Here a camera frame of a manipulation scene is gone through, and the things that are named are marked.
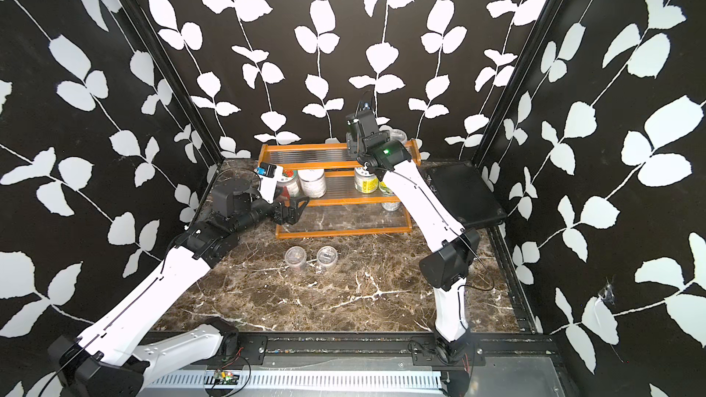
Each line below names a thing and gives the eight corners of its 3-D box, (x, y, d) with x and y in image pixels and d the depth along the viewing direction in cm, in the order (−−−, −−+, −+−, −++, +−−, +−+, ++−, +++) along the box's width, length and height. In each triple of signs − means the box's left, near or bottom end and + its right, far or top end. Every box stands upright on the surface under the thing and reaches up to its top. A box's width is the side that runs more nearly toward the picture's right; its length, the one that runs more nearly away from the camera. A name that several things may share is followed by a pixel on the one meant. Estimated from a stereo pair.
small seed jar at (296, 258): (287, 271, 91) (283, 262, 85) (290, 254, 94) (286, 245, 89) (307, 271, 91) (304, 262, 85) (309, 254, 94) (306, 245, 89)
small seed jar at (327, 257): (317, 270, 91) (315, 263, 86) (319, 253, 95) (317, 245, 90) (337, 270, 91) (336, 263, 86) (338, 253, 95) (337, 245, 90)
